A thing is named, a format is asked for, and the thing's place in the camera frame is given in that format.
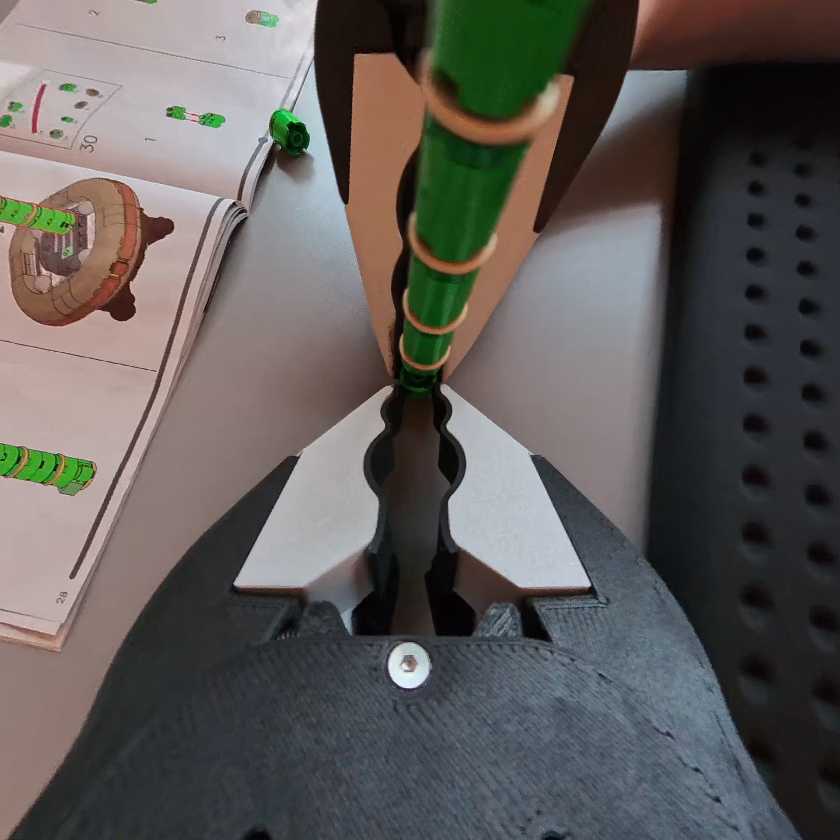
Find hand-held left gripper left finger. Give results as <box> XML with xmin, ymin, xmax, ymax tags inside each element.
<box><xmin>233</xmin><ymin>384</ymin><xmax>401</xmax><ymax>601</ymax></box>

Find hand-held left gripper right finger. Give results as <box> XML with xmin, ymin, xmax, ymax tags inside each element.
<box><xmin>433</xmin><ymin>384</ymin><xmax>592</xmax><ymax>599</ymax></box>

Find small green round brick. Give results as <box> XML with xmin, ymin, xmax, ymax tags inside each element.
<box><xmin>269</xmin><ymin>108</ymin><xmax>311</xmax><ymax>158</ymax></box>

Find brick model instruction booklet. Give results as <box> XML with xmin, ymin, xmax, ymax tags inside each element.
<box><xmin>0</xmin><ymin>0</ymin><xmax>319</xmax><ymax>654</ymax></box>

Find grey desk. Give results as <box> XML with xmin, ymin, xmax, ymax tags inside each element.
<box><xmin>0</xmin><ymin>0</ymin><xmax>686</xmax><ymax>840</ymax></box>

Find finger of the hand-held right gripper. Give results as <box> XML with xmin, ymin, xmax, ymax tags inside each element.
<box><xmin>348</xmin><ymin>52</ymin><xmax>424</xmax><ymax>385</ymax></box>
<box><xmin>441</xmin><ymin>72</ymin><xmax>578</xmax><ymax>382</ymax></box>

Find green brick bamboo stalk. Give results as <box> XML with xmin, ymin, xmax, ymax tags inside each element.
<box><xmin>397</xmin><ymin>0</ymin><xmax>595</xmax><ymax>398</ymax></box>

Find black perforated plastic panel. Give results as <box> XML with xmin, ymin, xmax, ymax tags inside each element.
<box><xmin>646</xmin><ymin>66</ymin><xmax>840</xmax><ymax>840</ymax></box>

